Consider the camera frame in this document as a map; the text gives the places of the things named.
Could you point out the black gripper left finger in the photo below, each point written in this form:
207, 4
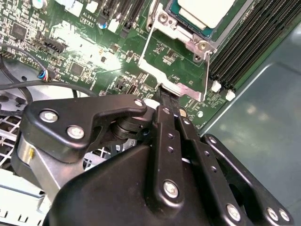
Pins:
98, 106

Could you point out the silver CPU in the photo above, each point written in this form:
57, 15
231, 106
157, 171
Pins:
207, 11

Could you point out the metal locking lever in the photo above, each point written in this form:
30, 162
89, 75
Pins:
150, 21

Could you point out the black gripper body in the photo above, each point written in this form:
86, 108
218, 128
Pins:
105, 200

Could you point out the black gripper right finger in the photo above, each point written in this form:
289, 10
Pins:
204, 162

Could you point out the metal socket cover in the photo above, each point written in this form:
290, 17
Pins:
152, 71

